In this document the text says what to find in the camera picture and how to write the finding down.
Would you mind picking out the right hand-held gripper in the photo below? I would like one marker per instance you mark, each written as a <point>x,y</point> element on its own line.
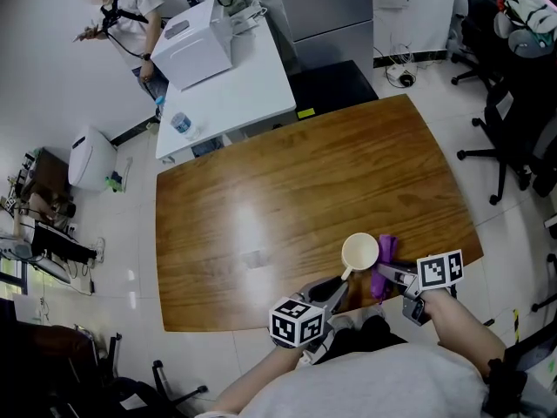
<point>439,270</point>

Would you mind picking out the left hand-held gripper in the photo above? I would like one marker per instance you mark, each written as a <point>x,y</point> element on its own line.
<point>296,322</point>

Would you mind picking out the purple cloth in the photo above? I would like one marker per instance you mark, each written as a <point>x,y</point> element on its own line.
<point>387,246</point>

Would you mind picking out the cream ceramic mug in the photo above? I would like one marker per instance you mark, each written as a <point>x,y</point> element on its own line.
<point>360,253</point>

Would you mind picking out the person's right forearm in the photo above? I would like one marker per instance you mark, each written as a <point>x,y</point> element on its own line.
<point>465,333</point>

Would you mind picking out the person's left forearm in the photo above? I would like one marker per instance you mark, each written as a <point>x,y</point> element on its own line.
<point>257,381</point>

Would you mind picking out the person's left shoe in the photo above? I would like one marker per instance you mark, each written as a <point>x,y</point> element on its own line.
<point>343,322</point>

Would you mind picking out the person's shoe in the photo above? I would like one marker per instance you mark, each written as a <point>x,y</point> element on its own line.
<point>374,312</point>
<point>343,322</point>

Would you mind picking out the person's right shoe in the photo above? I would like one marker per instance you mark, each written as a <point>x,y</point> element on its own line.
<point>374,312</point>

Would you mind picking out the person's black trousers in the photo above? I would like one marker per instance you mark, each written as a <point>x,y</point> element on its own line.
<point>370,338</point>

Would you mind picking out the person's grey shirt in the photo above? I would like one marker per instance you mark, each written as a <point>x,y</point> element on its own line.
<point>357,386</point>

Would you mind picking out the black office chair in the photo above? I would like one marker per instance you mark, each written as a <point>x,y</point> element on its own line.
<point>135,396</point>
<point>548,285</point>
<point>509,124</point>
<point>478,15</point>

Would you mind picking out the yellow-green label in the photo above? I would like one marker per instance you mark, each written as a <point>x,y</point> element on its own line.
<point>306,112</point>

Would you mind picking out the white floor power strip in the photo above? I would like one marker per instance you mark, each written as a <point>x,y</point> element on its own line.
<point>396,73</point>

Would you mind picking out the black low platform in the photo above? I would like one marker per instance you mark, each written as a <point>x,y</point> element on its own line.
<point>330,85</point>

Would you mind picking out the clear water bottle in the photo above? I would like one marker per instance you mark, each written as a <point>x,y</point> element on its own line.
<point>185,125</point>

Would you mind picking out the white table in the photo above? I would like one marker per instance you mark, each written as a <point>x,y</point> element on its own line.
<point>248,85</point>

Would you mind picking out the green floor item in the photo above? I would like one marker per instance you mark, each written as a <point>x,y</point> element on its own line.
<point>113,183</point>

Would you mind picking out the blue-capped bottle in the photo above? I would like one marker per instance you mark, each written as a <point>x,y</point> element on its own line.
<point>160,102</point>

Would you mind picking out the grey refrigerator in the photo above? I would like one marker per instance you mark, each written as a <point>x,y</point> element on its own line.
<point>330,7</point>

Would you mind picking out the white microwave oven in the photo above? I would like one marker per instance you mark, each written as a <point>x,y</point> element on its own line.
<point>191,50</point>

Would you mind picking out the dark wooden desk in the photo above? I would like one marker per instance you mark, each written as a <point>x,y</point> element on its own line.
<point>43,364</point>

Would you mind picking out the brown small cabinet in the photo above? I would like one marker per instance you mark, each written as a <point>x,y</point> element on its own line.
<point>48,172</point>

